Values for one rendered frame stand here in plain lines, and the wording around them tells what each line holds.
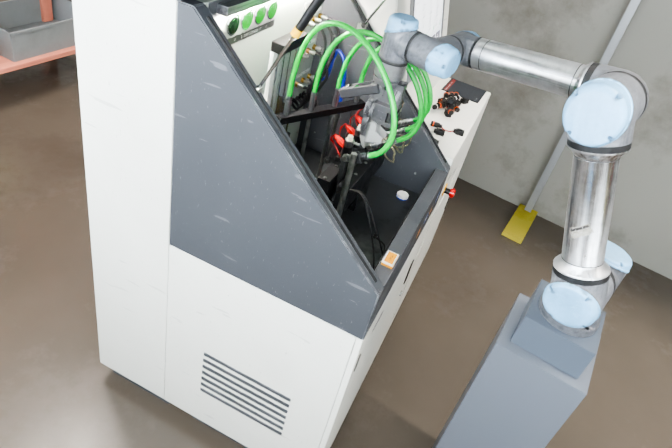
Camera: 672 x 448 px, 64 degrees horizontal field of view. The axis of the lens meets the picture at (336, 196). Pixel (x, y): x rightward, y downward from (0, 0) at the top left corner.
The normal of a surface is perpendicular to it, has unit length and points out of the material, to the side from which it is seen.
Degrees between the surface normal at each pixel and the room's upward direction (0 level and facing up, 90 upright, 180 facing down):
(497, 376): 90
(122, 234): 90
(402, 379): 0
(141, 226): 90
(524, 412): 90
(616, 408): 0
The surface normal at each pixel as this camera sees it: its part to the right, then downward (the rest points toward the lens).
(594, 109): -0.65, 0.21
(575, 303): -0.64, 0.45
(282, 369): -0.40, 0.47
